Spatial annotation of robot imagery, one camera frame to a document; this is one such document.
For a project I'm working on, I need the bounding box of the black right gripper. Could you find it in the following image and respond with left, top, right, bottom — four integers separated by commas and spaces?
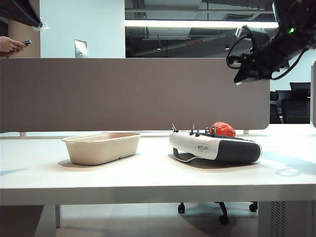
228, 34, 292, 86

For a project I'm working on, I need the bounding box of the orange fruit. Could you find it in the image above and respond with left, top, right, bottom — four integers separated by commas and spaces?
209, 120, 237, 137

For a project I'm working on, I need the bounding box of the beige paper lunchbox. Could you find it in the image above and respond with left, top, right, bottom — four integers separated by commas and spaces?
61, 132, 142, 166

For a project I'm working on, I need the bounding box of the bystander hand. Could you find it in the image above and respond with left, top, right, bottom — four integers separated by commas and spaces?
0, 36, 25, 53

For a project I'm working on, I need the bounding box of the black office chair with headrest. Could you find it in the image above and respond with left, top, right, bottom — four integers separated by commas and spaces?
269, 90, 283, 124

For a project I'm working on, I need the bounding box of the white ceiling light strip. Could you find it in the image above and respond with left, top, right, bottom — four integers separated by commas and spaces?
124, 19, 279, 28

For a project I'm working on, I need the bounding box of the black mesh office chair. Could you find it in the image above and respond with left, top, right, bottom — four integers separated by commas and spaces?
275, 81, 312, 124

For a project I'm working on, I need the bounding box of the white-edged desk divider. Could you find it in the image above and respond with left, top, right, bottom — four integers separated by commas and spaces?
310, 59, 316, 128

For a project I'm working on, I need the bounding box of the white and grey remote controller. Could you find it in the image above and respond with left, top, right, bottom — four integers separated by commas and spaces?
169, 122, 262, 164

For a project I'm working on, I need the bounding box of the grey-brown desk divider panel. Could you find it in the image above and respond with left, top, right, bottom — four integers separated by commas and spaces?
0, 57, 271, 131

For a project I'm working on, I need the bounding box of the black office chair caster base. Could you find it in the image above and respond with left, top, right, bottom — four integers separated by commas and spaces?
177, 201, 259, 225

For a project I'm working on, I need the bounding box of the perforated white table leg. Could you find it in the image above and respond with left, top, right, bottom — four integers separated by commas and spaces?
258, 200, 316, 237

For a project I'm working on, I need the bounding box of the plain white table leg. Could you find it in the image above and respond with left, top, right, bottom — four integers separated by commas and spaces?
34, 204, 61, 237

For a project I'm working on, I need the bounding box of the brown side panel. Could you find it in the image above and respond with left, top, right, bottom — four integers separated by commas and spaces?
0, 204, 45, 237

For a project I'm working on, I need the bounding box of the black camera cable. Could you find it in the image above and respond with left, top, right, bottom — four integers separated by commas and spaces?
226, 31, 254, 70

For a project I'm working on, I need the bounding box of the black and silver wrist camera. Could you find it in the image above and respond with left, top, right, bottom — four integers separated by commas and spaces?
236, 25, 271, 47

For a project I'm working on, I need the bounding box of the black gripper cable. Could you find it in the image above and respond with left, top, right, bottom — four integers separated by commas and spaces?
270, 48, 307, 80

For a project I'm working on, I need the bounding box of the metal wall switch plate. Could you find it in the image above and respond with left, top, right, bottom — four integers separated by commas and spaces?
74, 39, 87, 58

